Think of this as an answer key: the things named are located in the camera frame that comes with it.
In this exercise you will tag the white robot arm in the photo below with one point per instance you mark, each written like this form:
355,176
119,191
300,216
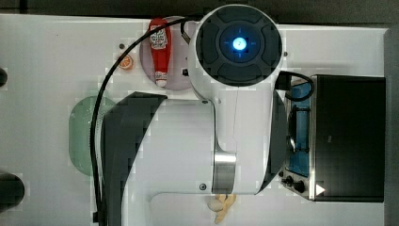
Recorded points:
229,140

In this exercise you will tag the grey round plate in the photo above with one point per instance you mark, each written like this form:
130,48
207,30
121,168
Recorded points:
177,62

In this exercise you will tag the red ketchup bottle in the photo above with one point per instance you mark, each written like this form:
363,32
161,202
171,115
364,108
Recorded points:
160,43

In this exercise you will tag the orange slice toy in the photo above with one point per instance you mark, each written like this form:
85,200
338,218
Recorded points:
127,63

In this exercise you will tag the beige toy food piece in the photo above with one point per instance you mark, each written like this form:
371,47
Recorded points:
220,204

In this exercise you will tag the black toaster oven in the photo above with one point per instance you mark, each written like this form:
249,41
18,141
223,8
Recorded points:
336,139

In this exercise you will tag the black cylinder upper left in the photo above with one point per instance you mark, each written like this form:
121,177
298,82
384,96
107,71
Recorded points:
3,77

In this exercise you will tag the black cylinder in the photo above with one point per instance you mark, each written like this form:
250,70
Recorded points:
11,191
3,77

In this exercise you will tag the black cylinder lower left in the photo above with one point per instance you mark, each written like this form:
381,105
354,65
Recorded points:
11,191

